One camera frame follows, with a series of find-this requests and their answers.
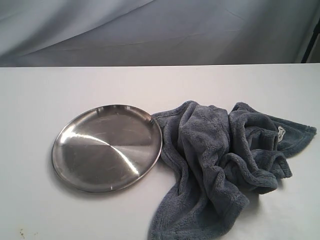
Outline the grey backdrop cloth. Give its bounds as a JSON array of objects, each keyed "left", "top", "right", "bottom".
[{"left": 0, "top": 0, "right": 320, "bottom": 67}]

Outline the round stainless steel plate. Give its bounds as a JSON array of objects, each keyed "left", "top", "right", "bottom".
[{"left": 51, "top": 104, "right": 163, "bottom": 193}]

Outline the grey fleece cloth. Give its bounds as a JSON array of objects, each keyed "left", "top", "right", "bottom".
[{"left": 148, "top": 101, "right": 317, "bottom": 240}]

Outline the black backdrop stand pole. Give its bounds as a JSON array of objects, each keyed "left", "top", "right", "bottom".
[{"left": 301, "top": 22, "right": 320, "bottom": 64}]

